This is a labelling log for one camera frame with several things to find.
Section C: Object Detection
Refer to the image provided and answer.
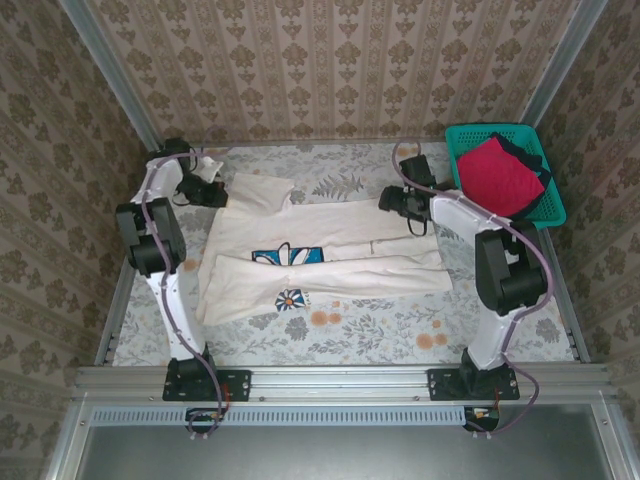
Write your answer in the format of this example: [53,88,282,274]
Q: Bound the white t-shirt with daisy print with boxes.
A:
[194,172,454,326]

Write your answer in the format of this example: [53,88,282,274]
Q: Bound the teal plastic basket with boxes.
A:
[444,122,568,231]

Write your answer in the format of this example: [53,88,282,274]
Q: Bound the red folded t-shirt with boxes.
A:
[457,137,546,219]

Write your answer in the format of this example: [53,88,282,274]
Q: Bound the dark folded t-shirt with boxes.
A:
[488,131,554,222]

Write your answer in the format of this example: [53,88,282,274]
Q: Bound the floral grey tablecloth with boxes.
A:
[112,141,576,369]

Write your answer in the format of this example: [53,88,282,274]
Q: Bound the grey metal panel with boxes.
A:
[74,423,614,480]

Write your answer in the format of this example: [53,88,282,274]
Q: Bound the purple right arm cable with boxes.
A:
[392,141,555,437]

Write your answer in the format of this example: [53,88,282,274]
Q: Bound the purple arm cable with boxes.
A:
[392,141,555,437]
[141,127,232,444]

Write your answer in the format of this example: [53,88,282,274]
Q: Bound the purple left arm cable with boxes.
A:
[141,127,232,444]

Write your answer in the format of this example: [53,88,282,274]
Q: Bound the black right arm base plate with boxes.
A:
[427,367,522,403]

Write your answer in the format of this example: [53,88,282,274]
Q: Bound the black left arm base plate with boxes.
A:
[162,360,252,403]

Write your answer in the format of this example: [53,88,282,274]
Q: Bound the aluminium profile frame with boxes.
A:
[44,0,640,480]

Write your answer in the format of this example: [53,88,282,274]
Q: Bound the grey slotted cable duct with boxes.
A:
[92,405,470,427]

